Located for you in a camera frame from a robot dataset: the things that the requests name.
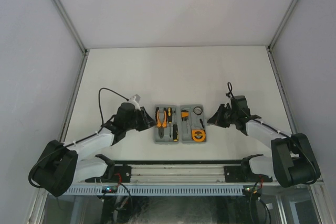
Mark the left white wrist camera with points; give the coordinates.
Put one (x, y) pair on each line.
(135, 101)

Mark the slotted grey cable duct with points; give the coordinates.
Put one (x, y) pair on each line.
(156, 190)

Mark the left aluminium frame post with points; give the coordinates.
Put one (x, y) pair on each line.
(69, 25)

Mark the grey plastic tool case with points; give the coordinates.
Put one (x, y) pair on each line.
(184, 128)

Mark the aluminium front rail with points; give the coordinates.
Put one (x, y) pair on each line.
(181, 173)

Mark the right aluminium frame post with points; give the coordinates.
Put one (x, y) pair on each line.
(289, 11)

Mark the aluminium frame post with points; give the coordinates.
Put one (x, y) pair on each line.
(289, 11)
(69, 25)

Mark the orange handled pliers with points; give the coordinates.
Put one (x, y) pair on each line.
(161, 125)

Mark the hex key set orange holder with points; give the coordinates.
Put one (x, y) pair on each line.
(184, 115)

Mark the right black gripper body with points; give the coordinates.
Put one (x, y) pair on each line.
(230, 115)

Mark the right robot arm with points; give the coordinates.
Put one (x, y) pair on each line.
(292, 160)

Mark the black yellow screwdriver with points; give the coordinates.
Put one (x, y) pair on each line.
(169, 115)
(175, 132)

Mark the black electrical tape roll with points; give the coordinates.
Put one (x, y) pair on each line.
(198, 110)

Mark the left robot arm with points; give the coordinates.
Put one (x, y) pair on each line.
(61, 165)

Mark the orange tape measure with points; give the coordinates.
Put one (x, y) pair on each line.
(198, 135)

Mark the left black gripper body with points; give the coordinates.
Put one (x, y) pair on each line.
(134, 124)

